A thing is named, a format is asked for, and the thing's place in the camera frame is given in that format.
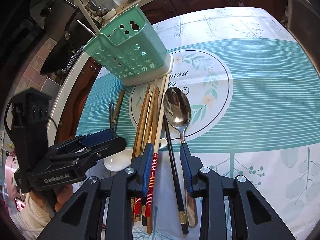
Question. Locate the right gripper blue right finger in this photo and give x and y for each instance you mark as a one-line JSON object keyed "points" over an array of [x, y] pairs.
{"points": [[190, 167]]}

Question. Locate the bamboo chopstick plain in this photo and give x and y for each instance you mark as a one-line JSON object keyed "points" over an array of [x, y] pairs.
{"points": [[142, 117]]}

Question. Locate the white small bowl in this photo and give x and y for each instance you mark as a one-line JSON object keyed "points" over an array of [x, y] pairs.
{"points": [[109, 15]]}

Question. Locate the white ceramic spoon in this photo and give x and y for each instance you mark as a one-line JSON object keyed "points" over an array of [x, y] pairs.
{"points": [[119, 161]]}

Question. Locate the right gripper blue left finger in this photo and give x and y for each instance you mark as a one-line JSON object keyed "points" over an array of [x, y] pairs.
{"points": [[139, 182]]}

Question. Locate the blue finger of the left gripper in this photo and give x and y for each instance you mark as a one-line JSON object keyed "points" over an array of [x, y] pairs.
{"points": [[98, 138]]}

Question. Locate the black chopstick gold band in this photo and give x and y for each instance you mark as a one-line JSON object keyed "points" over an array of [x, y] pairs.
{"points": [[178, 194]]}

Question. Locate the steel fork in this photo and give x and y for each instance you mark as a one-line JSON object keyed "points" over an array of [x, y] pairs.
{"points": [[110, 114]]}

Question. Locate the steel chopstick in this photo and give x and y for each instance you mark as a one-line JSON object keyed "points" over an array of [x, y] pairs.
{"points": [[86, 27]]}

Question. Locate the white knit sleeve forearm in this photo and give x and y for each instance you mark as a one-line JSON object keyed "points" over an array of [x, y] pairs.
{"points": [[34, 216]]}

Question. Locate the black range hood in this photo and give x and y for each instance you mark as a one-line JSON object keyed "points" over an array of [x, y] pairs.
{"points": [[63, 26]]}

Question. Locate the green plastic utensil holder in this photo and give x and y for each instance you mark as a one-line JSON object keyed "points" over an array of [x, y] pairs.
{"points": [[130, 49]]}

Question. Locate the long plain wooden chopstick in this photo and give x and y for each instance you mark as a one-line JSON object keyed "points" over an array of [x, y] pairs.
{"points": [[153, 119]]}

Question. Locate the person left hand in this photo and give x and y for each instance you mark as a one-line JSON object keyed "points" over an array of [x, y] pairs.
{"points": [[63, 196]]}

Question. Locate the bamboo chopstick red end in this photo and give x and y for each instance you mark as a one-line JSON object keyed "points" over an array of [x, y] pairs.
{"points": [[155, 150]]}

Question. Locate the large steel spoon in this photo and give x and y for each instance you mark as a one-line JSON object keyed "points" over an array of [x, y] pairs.
{"points": [[178, 113]]}

